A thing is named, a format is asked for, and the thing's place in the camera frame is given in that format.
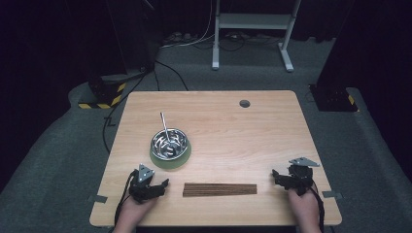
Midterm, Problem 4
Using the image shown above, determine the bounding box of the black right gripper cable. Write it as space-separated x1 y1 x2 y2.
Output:
310 180 326 233

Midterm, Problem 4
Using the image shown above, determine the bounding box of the person's right hand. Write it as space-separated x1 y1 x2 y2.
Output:
287 187 321 225

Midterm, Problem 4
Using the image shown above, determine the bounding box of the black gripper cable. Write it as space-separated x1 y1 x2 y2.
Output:
113 170 136 227
310 180 326 233

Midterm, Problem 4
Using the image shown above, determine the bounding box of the black floor cable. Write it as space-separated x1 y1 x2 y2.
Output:
102 59 189 155

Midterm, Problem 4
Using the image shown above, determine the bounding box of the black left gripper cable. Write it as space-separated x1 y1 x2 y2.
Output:
113 170 136 227

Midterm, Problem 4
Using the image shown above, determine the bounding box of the black yellow striped stand base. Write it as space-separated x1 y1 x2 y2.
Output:
78 73 128 111

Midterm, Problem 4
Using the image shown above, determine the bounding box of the grey tape piece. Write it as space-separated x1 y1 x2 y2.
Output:
87 193 109 205
322 190 344 200

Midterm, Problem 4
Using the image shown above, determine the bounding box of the steel bowl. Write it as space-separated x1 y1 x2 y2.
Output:
150 127 189 162

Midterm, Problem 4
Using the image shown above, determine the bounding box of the white metal stand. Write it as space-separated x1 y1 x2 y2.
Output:
211 0 303 73

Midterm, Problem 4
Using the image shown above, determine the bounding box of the white floor cable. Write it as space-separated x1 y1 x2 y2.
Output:
159 0 217 50

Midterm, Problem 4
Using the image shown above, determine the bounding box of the row of dark wooden chopsticks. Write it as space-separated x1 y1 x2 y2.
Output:
182 182 258 198

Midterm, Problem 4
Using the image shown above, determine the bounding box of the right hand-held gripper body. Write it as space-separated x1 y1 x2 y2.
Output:
282 156 321 197

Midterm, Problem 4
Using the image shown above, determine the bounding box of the person's left hand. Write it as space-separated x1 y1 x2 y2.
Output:
118 193 158 227

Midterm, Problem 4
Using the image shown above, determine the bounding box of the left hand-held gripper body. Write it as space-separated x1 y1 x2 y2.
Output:
128 163 163 204

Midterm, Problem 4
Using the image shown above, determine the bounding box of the steel spoon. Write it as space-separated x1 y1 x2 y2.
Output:
159 112 175 153

